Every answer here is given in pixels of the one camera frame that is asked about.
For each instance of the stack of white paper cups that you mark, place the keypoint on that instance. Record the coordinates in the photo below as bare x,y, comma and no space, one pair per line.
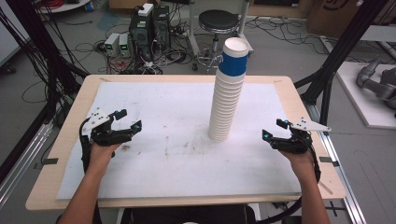
224,109

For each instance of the white box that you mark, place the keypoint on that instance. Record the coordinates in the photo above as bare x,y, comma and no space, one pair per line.
145,10

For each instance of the white table mat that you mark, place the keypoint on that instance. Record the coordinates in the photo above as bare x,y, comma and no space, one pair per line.
174,161

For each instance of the white floor platform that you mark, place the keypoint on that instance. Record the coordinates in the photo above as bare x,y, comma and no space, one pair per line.
367,105

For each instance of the black round stool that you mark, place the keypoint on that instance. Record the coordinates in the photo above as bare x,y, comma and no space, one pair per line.
218,20

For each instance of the person's dark clothing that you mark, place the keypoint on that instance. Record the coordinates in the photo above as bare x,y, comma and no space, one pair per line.
186,214

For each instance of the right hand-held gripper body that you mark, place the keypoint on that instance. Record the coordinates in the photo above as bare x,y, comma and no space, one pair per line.
295,143

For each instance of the black frame post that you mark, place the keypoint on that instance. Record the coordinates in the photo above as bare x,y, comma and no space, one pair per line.
345,43
34,40

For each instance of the blue banded paper cup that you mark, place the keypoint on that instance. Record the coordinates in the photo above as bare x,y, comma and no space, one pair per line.
234,60

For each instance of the cardboard box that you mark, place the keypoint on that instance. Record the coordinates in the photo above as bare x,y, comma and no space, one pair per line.
342,12

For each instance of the aluminium rail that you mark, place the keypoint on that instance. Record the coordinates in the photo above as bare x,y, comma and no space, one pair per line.
341,177
28,149

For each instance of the person's right hand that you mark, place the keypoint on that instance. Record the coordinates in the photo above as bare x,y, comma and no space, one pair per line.
300,163

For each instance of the black computer tower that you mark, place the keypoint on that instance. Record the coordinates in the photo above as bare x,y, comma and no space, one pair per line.
141,34
162,26

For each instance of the round white table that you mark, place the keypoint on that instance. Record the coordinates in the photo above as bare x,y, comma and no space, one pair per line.
65,6

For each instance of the grey power supply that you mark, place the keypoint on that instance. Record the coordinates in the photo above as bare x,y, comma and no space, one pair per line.
111,43
124,45

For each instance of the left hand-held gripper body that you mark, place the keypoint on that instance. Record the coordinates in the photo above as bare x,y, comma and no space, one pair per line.
102,137

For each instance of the black tape piece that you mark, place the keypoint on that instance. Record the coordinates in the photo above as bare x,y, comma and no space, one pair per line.
49,161
328,160

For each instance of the person's left hand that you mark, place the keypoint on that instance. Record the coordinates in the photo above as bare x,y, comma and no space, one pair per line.
99,157

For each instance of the wooden table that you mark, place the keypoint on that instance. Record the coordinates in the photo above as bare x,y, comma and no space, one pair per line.
77,102

